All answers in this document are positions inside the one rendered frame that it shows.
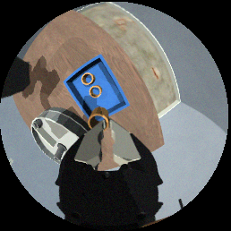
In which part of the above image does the bronze bushing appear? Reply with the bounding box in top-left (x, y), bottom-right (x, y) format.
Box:
top-left (88, 107), bottom-right (109, 132)
top-left (90, 85), bottom-right (102, 98)
top-left (81, 73), bottom-right (96, 85)

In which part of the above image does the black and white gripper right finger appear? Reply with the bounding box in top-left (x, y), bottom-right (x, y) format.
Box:
top-left (108, 118), bottom-right (163, 186)

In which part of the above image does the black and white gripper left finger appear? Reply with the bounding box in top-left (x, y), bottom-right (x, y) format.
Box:
top-left (55, 119), bottom-right (107, 186)

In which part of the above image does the blue crate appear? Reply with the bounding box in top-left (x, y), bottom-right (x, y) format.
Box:
top-left (64, 54), bottom-right (130, 119)

